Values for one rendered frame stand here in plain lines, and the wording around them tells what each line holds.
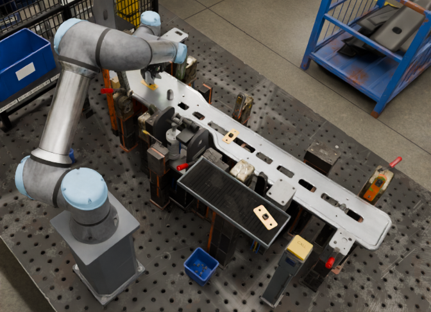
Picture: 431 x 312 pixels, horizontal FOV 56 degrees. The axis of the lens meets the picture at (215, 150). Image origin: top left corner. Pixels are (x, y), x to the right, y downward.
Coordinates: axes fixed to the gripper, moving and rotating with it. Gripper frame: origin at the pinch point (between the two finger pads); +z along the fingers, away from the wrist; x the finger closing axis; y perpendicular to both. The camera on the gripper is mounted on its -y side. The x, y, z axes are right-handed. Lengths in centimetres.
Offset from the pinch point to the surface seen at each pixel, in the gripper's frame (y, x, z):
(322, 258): 104, -21, 5
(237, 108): 40.8, 12.3, -1.4
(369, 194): 105, 12, 0
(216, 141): 43.9, -6.5, 1.5
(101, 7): -26.9, -0.1, -25.0
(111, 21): -26.8, 4.8, -15.6
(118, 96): -0.4, -18.1, -2.8
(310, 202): 89, -6, 1
